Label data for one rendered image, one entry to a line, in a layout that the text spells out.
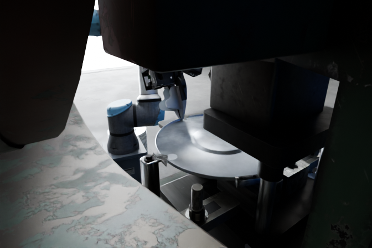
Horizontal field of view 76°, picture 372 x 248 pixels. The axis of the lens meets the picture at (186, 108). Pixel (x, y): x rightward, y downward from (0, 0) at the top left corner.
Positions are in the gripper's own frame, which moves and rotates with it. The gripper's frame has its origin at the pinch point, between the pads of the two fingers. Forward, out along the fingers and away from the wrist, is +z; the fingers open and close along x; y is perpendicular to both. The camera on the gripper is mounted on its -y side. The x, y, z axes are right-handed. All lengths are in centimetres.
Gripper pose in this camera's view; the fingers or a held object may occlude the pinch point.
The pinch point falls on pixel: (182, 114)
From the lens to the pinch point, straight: 65.0
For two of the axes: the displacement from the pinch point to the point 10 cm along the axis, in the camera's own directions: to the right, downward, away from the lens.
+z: 2.5, 9.7, 0.0
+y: -8.0, 2.1, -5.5
